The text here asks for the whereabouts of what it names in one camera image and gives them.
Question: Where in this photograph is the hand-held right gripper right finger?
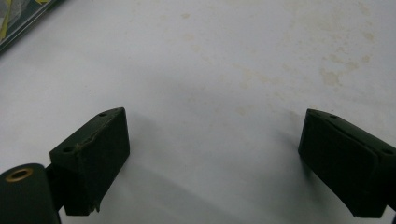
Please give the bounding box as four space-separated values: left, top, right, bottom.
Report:
297 108 396 218

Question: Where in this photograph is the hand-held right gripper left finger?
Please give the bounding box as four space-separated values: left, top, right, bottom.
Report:
46 106 131 217

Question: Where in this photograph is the yellow floor tape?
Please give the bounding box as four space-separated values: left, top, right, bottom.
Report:
0 0 13 41

